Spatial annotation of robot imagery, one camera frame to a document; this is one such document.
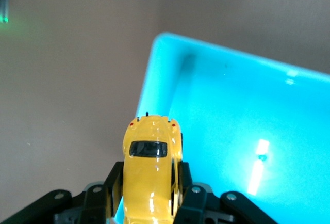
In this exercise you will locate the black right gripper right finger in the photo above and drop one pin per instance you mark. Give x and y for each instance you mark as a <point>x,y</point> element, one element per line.
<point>192,206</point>

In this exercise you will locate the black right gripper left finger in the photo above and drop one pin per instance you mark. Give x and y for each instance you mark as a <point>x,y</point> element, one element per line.
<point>99,208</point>

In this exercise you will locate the yellow beetle toy car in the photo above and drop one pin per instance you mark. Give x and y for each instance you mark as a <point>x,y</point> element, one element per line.
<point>147,172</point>

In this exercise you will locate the teal plastic bin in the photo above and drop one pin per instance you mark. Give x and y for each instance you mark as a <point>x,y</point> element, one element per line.
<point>232,118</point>

